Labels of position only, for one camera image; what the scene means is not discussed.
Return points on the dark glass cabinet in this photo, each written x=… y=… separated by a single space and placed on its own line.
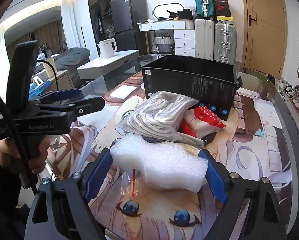
x=97 y=5

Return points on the teal suitcase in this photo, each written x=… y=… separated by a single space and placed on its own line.
x=202 y=2

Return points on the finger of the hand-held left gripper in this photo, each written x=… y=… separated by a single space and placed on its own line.
x=69 y=94
x=89 y=103

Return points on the black bag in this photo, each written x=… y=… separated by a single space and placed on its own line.
x=184 y=15

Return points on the black cardboard box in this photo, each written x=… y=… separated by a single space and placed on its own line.
x=189 y=85

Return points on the oval mirror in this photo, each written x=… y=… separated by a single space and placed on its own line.
x=164 y=8

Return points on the yellow and black shoe box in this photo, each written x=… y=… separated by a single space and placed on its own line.
x=224 y=19

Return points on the white suitcase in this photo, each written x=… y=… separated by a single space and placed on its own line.
x=204 y=37

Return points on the striped basket bag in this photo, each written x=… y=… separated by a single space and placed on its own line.
x=164 y=42

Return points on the black shoe box red logo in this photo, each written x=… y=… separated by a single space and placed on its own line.
x=221 y=4

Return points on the pile of shoes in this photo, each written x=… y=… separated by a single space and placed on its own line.
x=289 y=92

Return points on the white foam block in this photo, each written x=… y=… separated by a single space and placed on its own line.
x=159 y=162

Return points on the red and white packet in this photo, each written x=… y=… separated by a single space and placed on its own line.
x=204 y=125

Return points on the clear plastic bag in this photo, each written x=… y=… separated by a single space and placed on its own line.
x=137 y=180

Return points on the white vanity desk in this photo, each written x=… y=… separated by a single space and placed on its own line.
x=159 y=25

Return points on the wooden door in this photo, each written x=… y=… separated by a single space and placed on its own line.
x=264 y=30

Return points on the silver suitcase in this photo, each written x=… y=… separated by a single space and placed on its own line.
x=224 y=42

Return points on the white curtain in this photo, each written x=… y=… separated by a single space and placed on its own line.
x=72 y=22

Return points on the person's left hand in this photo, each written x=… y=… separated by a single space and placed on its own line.
x=7 y=155

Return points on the white electric kettle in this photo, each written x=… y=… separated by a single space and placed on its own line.
x=107 y=48

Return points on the printed desk mat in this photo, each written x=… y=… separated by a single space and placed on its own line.
x=252 y=142

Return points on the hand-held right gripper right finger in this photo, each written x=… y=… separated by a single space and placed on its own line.
x=214 y=177

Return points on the black refrigerator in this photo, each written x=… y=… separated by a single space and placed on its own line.
x=127 y=12

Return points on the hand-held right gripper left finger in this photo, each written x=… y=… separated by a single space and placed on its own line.
x=97 y=177

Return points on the white side table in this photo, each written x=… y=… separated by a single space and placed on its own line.
x=107 y=63

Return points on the plain black shoe box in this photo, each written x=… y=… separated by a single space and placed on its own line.
x=223 y=13

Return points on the grey beanbag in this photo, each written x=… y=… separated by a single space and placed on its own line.
x=74 y=57

